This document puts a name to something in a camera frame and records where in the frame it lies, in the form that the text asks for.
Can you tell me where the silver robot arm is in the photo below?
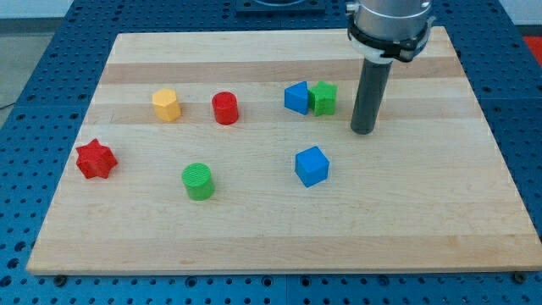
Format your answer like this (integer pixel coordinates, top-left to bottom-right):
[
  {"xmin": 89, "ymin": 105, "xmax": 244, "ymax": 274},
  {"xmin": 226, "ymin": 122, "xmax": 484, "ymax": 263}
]
[{"xmin": 346, "ymin": 0, "xmax": 434, "ymax": 135}]

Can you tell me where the green cylinder block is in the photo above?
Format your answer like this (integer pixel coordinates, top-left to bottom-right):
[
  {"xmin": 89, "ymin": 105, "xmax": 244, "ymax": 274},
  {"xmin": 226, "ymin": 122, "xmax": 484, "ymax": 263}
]
[{"xmin": 181, "ymin": 163, "xmax": 215, "ymax": 201}]

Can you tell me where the red star block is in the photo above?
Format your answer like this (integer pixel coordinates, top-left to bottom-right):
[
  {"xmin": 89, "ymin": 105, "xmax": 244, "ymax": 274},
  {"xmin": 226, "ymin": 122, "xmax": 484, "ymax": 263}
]
[{"xmin": 75, "ymin": 139, "xmax": 118, "ymax": 179}]

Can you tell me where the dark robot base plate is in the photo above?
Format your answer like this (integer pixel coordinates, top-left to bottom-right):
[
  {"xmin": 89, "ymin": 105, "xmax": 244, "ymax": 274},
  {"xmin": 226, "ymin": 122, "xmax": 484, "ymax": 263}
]
[{"xmin": 235, "ymin": 0, "xmax": 326, "ymax": 15}]

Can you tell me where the wooden board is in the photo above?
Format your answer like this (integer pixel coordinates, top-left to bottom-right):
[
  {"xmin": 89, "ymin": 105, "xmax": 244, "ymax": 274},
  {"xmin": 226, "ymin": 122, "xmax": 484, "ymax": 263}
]
[{"xmin": 27, "ymin": 26, "xmax": 541, "ymax": 275}]

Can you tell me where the blue cube block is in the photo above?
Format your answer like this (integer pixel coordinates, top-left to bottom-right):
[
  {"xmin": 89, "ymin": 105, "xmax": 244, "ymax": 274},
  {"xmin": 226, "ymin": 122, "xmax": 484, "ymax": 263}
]
[{"xmin": 295, "ymin": 147, "xmax": 329, "ymax": 187}]

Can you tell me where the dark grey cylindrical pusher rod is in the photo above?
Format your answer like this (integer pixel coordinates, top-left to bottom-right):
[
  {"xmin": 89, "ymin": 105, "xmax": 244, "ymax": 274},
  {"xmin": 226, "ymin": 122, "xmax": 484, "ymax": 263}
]
[{"xmin": 351, "ymin": 59, "xmax": 391, "ymax": 135}]

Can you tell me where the green star block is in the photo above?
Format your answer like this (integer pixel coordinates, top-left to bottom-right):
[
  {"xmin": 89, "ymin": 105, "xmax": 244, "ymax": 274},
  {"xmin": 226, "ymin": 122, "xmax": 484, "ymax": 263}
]
[{"xmin": 308, "ymin": 80, "xmax": 338, "ymax": 116}]

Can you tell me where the blue triangle block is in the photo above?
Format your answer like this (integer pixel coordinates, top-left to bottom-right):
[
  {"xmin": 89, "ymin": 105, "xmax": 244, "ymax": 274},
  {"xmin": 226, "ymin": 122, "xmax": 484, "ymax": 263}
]
[{"xmin": 284, "ymin": 81, "xmax": 308, "ymax": 115}]

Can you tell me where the red cylinder block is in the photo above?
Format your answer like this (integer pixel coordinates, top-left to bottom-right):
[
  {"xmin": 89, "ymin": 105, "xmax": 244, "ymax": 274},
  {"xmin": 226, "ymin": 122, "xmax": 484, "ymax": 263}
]
[{"xmin": 212, "ymin": 91, "xmax": 239, "ymax": 125}]

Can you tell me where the yellow hexagon block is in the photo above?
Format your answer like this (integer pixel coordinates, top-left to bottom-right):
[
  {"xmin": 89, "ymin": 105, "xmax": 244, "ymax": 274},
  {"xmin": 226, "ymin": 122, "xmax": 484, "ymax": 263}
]
[{"xmin": 152, "ymin": 88, "xmax": 182, "ymax": 122}]

